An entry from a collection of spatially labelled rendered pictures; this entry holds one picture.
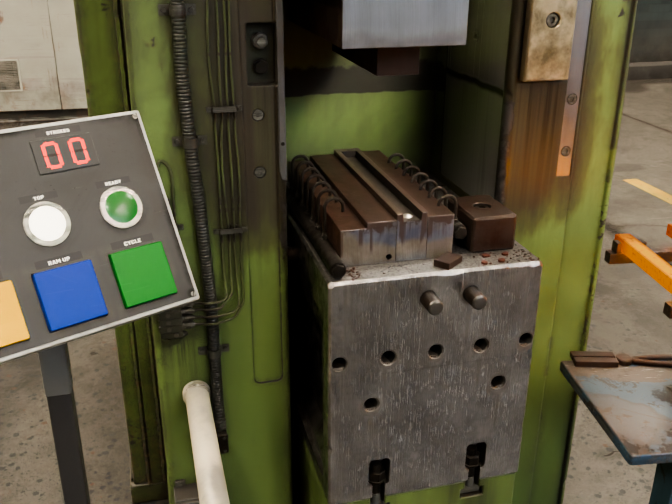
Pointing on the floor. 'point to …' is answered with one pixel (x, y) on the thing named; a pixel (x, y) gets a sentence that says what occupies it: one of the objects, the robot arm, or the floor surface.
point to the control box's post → (64, 423)
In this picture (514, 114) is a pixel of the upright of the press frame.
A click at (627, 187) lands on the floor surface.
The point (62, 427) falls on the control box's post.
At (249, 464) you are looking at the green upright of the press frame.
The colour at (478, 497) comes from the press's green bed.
